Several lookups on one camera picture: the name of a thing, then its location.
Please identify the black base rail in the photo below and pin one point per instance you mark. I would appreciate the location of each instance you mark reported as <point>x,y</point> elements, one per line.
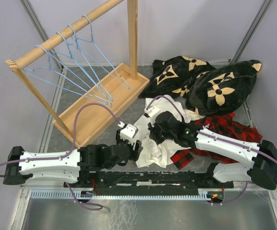
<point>150,183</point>

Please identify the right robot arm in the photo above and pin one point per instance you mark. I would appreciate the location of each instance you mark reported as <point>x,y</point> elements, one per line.
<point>254,162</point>

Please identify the wooden clothes rack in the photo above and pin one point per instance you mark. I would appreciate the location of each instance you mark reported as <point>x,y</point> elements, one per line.
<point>85,120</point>

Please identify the black beige floral blanket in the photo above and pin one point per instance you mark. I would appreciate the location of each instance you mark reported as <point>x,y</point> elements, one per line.
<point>206,89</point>

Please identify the grey slotted cable duct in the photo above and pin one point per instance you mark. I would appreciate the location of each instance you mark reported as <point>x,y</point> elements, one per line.
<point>83,195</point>

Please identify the blue wire hanger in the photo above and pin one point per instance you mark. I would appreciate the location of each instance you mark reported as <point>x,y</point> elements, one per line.
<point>88,93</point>
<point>85,72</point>
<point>119,78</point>
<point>83,52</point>

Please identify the white shirt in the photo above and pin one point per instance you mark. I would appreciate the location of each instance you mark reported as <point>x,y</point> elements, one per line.
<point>160,154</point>

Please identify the red black plaid shirt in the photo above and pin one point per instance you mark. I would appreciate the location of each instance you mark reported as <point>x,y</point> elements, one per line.
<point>223,125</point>

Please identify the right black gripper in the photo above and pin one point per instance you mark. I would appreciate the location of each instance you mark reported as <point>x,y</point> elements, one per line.
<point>152,127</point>

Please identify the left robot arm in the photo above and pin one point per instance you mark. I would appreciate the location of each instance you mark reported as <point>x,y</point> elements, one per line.
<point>23,166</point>

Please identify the blue wire hanger front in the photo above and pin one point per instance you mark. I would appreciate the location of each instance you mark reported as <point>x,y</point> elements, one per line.
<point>88,93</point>

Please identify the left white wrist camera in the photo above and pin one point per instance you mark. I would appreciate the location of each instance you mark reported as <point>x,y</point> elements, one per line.
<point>128,131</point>

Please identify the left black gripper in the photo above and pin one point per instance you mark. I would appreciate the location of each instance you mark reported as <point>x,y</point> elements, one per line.
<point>135,153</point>

